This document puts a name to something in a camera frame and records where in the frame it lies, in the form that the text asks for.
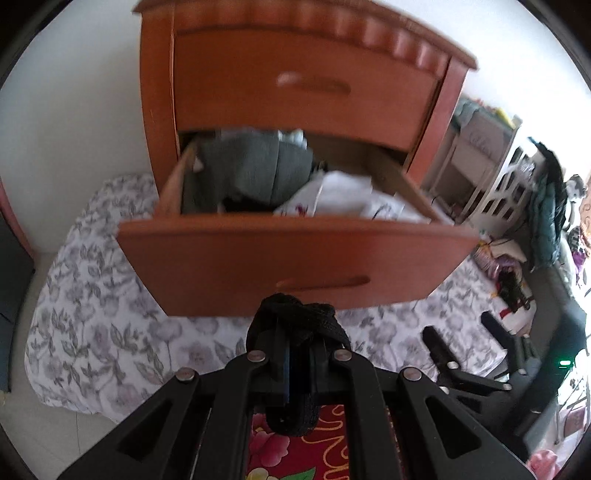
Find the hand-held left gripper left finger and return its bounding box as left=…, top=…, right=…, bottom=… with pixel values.
left=58, top=318, right=293, bottom=480

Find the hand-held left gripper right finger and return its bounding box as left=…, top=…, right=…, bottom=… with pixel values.
left=308, top=339, right=534, bottom=480

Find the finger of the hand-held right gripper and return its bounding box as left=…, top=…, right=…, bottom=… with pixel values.
left=421, top=325, right=512, bottom=393
left=479, top=311, right=528, bottom=376

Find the black underwear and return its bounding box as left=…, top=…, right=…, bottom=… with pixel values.
left=245, top=292, right=352, bottom=437

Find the wooden nightstand drawer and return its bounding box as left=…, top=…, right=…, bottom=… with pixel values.
left=115, top=131, right=481, bottom=319
left=173, top=30, right=441, bottom=151

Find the white garment red print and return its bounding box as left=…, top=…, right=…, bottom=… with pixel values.
left=273, top=185, right=324, bottom=217

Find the grey garment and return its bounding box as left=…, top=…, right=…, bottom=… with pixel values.
left=198, top=133, right=280, bottom=199
left=270, top=143, right=315, bottom=206

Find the red white knitted cloth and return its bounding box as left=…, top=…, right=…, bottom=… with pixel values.
left=501, top=305, right=532, bottom=333

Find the black toy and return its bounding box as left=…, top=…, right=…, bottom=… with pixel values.
left=496, top=272, right=532, bottom=315

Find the grey sofa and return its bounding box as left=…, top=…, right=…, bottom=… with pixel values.
left=522, top=265, right=580, bottom=324

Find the red floral blanket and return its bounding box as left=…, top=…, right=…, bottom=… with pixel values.
left=247, top=404, right=407, bottom=480

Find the purple cloth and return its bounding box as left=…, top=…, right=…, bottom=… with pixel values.
left=570, top=226, right=591, bottom=278

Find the dark teal jacket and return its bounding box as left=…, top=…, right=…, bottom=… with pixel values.
left=526, top=138, right=566, bottom=273

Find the white cutout shelf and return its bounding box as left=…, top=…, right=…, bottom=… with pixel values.
left=468, top=148, right=548, bottom=232

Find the small white side table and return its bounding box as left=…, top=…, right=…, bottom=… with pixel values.
left=431, top=134, right=497, bottom=217

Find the grey floral mat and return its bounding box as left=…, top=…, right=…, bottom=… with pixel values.
left=25, top=173, right=509, bottom=425

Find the cardboard box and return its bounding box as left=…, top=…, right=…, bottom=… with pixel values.
left=457, top=111, right=520, bottom=153

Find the teal cloth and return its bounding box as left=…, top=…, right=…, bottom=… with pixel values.
left=455, top=99, right=481, bottom=125

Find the wooden nightstand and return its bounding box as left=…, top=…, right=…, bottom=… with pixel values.
left=131, top=0, right=478, bottom=197

